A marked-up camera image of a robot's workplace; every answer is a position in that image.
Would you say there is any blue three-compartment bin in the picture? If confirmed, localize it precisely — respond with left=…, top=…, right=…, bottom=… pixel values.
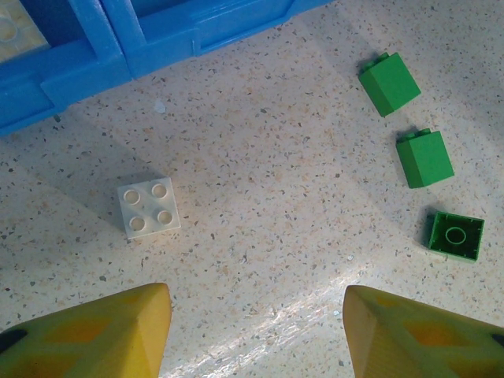
left=0, top=0, right=335, bottom=137

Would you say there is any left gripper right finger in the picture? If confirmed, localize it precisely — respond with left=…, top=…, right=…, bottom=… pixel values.
left=343, top=285, right=504, bottom=378

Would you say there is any green square lego brick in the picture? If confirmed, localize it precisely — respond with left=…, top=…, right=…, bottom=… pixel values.
left=358, top=52, right=422, bottom=118
left=424, top=210, right=486, bottom=264
left=395, top=128, right=454, bottom=189

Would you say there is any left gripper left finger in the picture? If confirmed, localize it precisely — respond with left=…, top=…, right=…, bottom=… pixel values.
left=0, top=282, right=173, bottom=378

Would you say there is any white square lego brick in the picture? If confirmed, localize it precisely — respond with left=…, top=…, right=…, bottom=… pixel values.
left=117, top=176, right=182, bottom=240

